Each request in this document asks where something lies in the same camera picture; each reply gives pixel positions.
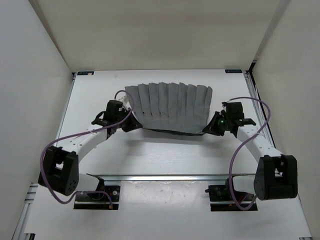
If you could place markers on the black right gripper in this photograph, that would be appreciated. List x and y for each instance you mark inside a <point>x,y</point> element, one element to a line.
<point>211,128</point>

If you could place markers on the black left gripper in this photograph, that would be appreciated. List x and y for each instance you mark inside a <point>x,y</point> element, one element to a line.
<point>134,124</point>

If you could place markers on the grey pleated skirt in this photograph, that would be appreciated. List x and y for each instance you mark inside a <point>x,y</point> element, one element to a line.
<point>177,108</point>

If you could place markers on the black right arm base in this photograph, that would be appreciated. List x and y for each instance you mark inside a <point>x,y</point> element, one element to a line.
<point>220,197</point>

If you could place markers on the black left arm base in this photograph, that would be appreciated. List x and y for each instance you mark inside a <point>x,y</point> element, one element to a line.
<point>94,194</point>

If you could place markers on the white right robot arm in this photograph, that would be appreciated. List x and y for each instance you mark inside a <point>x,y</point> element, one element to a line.
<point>276,175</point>

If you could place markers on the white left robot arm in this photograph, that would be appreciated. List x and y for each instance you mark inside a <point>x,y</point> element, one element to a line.
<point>59,161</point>

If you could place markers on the blue right corner label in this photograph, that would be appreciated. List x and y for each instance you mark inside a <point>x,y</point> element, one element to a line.
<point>233,71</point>

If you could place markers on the blue corner label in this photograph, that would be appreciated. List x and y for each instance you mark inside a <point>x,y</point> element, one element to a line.
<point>233,71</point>
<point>85,73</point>

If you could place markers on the blue left corner label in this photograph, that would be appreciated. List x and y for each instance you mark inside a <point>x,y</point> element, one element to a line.
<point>85,73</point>

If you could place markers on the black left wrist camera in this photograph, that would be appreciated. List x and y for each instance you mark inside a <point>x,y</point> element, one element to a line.
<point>113,109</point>

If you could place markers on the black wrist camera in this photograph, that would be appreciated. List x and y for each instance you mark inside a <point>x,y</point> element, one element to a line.
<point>113,109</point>
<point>234,110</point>

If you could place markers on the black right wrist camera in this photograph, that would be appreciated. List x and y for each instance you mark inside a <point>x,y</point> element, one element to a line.
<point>234,110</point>

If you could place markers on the aluminium frame rail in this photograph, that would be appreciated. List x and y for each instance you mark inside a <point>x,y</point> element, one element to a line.
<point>260,108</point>

